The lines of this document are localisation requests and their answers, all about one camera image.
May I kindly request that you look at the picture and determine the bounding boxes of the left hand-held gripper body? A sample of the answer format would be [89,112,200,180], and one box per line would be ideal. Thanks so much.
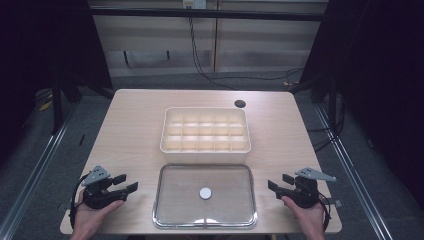
[81,165,129,210]

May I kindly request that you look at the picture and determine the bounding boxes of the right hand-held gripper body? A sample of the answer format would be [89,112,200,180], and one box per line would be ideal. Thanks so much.
[283,167,337,209]

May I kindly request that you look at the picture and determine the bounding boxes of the person's right hand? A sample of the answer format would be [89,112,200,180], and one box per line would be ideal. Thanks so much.
[280,195,326,235]

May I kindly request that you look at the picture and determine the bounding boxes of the person's left hand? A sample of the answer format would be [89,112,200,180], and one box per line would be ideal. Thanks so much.
[71,189,125,235]

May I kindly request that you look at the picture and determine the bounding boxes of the clear plastic lid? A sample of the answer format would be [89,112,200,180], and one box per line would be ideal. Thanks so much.
[152,163,259,231]

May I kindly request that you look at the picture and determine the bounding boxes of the white divided organiser box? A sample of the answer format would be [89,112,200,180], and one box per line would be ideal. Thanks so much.
[159,106,252,165]

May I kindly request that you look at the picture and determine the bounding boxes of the black metal stand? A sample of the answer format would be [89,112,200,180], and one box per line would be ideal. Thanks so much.
[49,78,66,136]

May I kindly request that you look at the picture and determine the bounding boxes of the yellow floor object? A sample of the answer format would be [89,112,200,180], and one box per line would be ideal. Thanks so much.
[37,99,54,113]

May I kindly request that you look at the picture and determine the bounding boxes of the black horizontal bar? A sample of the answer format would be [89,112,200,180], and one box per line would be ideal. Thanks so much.
[89,7,325,23]

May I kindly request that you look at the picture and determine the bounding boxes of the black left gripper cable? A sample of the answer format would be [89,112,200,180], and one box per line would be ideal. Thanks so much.
[68,174,90,230]

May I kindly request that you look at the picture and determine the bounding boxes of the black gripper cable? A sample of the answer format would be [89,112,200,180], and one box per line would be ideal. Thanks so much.
[317,192,333,233]
[68,174,90,230]

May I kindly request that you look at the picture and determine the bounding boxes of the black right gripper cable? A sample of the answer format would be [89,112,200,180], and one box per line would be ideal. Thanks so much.
[317,192,333,233]

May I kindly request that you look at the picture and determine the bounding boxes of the metal floor rail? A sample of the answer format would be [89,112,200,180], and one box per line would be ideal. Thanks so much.
[0,108,79,240]
[312,102,396,240]

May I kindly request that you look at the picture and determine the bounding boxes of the black floor cables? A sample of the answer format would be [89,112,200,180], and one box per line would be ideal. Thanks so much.
[305,96,346,154]

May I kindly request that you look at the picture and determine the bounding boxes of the black hanging wall cable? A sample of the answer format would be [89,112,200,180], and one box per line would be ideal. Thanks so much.
[187,7,305,92]

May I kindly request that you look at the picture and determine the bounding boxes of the white wall power outlet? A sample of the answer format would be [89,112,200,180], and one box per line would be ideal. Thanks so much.
[182,0,208,10]

